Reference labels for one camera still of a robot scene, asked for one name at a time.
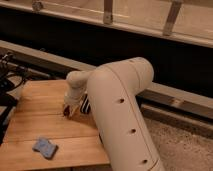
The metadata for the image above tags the black white striped block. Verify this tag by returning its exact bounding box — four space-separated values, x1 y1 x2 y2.
80 94 90 114

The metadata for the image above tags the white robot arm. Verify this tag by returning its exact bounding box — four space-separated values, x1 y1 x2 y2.
63 57 165 171

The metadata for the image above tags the red pepper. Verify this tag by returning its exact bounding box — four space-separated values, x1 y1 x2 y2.
63 106 71 117

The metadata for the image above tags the black cables and equipment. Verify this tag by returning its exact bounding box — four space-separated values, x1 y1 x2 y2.
0 53 30 146

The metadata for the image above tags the metal window rail frame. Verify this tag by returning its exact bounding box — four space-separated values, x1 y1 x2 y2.
0 0 213 48

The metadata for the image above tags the blue sponge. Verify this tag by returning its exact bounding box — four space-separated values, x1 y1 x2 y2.
32 137 58 160

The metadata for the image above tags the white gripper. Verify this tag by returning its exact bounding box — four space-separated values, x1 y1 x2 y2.
64 89 83 108

